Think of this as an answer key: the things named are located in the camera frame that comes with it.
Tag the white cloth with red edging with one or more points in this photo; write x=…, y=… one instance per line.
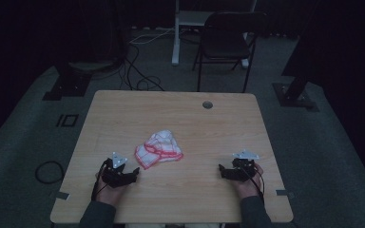
x=160, y=148

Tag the black stand base plate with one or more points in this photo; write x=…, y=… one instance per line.
x=293, y=96
x=69, y=87

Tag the black folding chair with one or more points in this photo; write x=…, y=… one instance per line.
x=225, y=44

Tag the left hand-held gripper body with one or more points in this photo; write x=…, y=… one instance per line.
x=115, y=177

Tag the white desk frame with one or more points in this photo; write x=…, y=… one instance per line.
x=176, y=38

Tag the round grey stand base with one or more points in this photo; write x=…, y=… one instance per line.
x=90, y=65

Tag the grey round table grommet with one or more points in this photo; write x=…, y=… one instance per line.
x=207, y=105

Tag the grey tape piece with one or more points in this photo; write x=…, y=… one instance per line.
x=283, y=192
x=62, y=195

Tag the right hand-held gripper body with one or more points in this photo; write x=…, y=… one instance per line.
x=242, y=169

